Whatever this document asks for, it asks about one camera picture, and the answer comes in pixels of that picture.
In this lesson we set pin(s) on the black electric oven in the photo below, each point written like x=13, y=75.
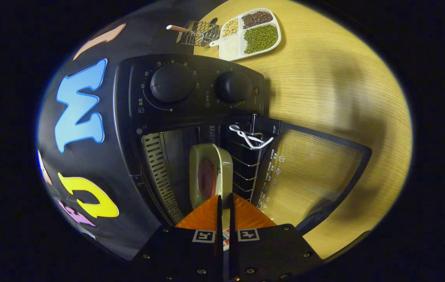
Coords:
x=202, y=98

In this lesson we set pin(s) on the pink round food slice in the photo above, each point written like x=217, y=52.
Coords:
x=206, y=178

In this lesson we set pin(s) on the white divided bean dish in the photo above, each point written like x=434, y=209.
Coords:
x=230, y=49

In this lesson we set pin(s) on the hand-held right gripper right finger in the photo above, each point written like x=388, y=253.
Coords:
x=231, y=235

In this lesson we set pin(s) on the cream square plate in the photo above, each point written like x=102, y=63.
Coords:
x=224, y=172

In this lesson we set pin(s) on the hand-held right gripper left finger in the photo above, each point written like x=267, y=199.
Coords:
x=219, y=235

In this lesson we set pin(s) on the black backdrop cloth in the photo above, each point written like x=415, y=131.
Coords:
x=112, y=184

